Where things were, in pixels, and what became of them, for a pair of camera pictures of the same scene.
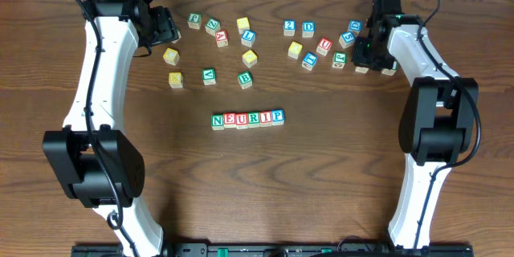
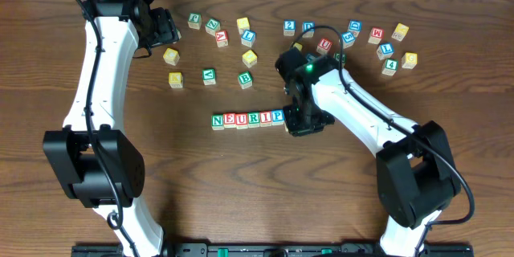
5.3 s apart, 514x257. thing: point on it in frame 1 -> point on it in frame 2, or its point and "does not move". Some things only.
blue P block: [278, 116] does not move
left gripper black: [167, 26] does not move
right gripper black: [362, 54] -> [307, 125]
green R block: [253, 120] does not move
